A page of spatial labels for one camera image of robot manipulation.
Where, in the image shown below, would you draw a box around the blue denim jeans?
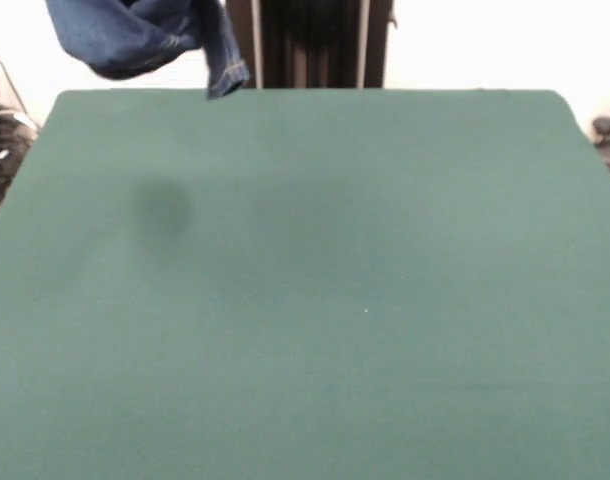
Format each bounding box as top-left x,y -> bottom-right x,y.
44,0 -> 250,101

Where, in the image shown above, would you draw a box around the dark green table cloth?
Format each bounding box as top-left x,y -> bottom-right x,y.
0,88 -> 610,480

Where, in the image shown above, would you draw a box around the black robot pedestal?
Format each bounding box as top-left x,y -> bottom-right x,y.
223,0 -> 400,90

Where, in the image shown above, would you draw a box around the thin grey cable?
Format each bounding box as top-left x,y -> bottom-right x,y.
0,40 -> 39,134

